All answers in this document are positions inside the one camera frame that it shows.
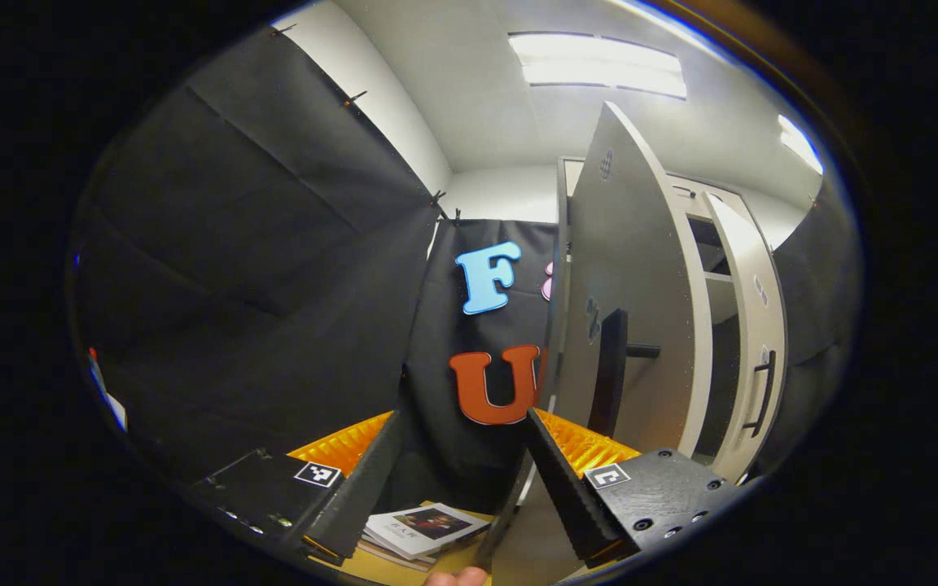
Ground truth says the white cabinet drawer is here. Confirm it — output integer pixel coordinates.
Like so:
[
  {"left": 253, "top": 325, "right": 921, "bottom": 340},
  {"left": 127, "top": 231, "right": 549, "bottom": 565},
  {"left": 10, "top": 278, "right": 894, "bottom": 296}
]
[{"left": 668, "top": 175, "right": 745, "bottom": 219}]

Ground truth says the thin book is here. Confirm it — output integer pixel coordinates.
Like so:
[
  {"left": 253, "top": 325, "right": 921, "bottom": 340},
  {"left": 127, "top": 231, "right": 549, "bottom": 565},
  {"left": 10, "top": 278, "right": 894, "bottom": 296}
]
[{"left": 355, "top": 533, "right": 441, "bottom": 572}]

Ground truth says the white cabinet door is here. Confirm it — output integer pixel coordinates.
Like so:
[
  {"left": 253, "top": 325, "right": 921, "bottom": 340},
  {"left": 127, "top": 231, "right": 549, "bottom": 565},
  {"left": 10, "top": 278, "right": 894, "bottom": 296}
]
[
  {"left": 477, "top": 102, "right": 714, "bottom": 583},
  {"left": 701, "top": 191, "right": 787, "bottom": 483}
]

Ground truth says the white and grey cabinet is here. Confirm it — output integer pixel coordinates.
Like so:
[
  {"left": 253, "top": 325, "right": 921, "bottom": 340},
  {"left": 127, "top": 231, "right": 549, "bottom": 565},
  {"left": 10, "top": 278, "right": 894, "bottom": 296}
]
[{"left": 546, "top": 155, "right": 763, "bottom": 473}]

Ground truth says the black door handle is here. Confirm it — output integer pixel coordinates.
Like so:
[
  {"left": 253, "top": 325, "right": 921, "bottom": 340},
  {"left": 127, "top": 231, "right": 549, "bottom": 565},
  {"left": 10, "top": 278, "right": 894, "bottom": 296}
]
[
  {"left": 587, "top": 309, "right": 661, "bottom": 438},
  {"left": 742, "top": 350, "right": 778, "bottom": 438}
]

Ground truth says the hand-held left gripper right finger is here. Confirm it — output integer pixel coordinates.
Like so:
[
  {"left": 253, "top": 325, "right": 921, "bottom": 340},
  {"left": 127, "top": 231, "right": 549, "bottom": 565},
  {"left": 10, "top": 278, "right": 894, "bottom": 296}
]
[{"left": 524, "top": 407, "right": 743, "bottom": 569}]

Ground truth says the rectangular ceiling light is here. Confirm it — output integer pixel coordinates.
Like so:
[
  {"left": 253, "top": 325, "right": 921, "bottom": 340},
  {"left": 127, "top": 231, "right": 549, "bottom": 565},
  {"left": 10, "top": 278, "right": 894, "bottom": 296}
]
[
  {"left": 508, "top": 31, "right": 688, "bottom": 100},
  {"left": 778, "top": 114, "right": 824, "bottom": 176}
]

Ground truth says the white photo cover magazine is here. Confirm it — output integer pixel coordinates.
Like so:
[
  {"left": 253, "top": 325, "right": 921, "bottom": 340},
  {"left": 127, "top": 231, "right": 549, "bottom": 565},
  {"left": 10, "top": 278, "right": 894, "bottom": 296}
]
[{"left": 363, "top": 503, "right": 493, "bottom": 561}]

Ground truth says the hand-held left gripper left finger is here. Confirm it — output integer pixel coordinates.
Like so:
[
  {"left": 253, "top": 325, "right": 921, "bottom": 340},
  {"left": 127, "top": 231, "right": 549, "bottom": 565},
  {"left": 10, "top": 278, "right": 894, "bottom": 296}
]
[{"left": 184, "top": 409, "right": 405, "bottom": 566}]

